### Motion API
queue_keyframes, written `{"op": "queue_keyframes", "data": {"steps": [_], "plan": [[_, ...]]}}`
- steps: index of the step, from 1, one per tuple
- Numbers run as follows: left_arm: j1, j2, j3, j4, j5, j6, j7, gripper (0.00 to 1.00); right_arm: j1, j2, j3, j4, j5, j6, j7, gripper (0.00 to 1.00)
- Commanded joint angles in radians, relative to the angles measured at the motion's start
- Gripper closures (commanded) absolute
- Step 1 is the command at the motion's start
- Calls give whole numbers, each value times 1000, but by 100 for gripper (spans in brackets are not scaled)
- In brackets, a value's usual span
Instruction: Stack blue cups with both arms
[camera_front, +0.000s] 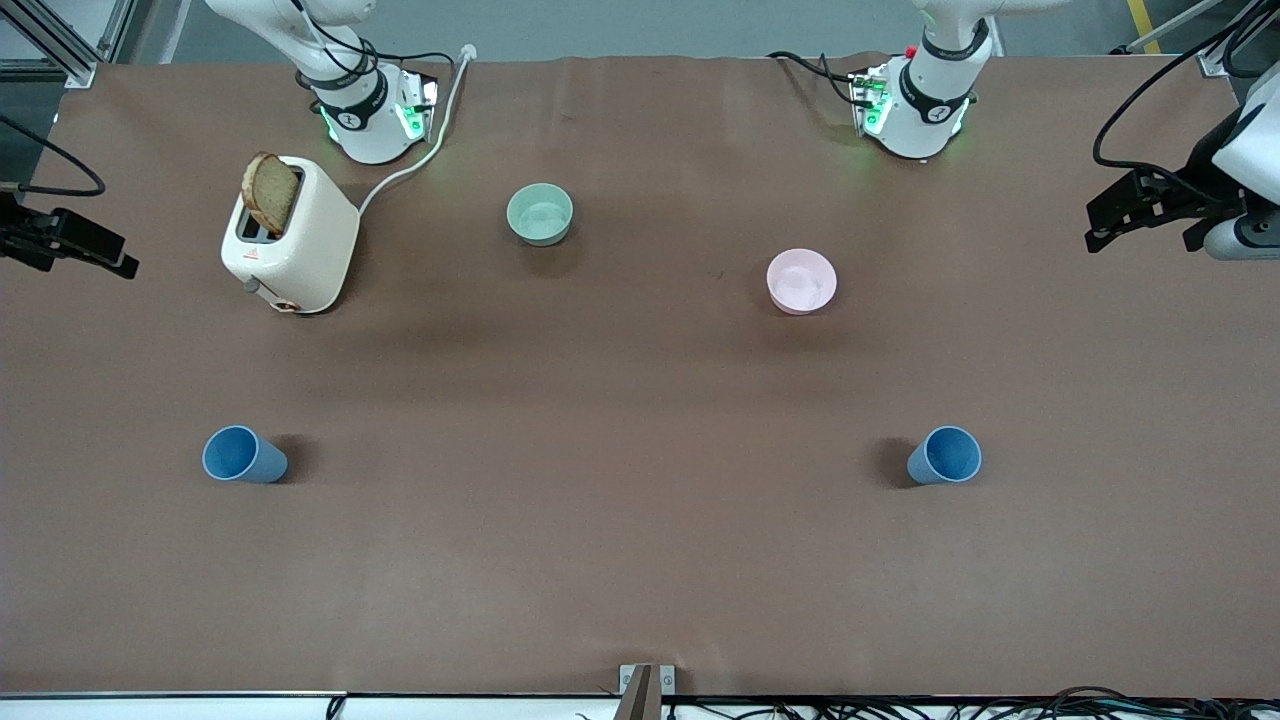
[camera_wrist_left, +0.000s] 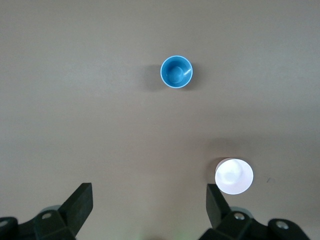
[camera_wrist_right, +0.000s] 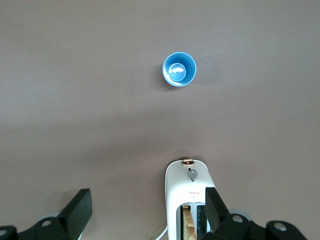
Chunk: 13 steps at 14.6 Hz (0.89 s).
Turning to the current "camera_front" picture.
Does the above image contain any blue plastic cup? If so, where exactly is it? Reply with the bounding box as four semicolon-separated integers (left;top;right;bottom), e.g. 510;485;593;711
202;425;290;486
906;425;984;488

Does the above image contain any brown toast slice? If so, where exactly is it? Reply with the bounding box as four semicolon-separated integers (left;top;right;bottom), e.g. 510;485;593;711
241;151;301;238

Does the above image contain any cream white toaster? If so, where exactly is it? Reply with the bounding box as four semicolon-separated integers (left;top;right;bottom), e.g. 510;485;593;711
220;155;361;316

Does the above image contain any pale pink bowl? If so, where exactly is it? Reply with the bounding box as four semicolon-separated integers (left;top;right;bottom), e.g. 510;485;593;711
766;248;839;317

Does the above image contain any mint green bowl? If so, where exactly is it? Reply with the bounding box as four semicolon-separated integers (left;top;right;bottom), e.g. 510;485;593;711
505;182;576;248

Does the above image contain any brown table cover mat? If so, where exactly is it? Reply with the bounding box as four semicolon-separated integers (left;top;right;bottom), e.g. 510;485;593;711
0;54;1280;699

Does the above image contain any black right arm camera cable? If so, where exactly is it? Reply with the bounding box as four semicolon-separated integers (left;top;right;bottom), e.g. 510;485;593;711
0;113;107;198

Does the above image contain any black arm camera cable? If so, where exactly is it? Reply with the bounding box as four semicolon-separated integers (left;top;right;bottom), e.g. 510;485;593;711
1092;0;1280;173
0;113;107;198

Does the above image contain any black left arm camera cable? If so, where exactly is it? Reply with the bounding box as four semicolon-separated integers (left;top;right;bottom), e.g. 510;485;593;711
1092;0;1280;173

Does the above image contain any aluminium frame profile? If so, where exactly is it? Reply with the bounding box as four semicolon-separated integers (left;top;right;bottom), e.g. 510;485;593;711
1118;0;1280;79
0;0;137;89

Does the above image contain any white toaster power cable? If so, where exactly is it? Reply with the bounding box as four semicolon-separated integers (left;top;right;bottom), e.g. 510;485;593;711
357;44;478;217

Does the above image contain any black left base cable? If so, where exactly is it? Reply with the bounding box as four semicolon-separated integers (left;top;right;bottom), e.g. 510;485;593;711
767;50;863;107

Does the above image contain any black base cable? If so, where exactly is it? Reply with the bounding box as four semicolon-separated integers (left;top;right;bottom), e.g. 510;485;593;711
767;50;863;107
355;40;457;76

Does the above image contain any black right base cable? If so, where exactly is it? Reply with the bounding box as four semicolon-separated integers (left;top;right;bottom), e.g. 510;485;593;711
355;40;457;76

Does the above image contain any black cable bundle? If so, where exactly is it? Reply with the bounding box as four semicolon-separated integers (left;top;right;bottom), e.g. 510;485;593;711
575;685;1280;720

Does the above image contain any grey metal edge bracket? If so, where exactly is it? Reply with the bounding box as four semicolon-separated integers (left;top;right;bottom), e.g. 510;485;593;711
618;663;677;720

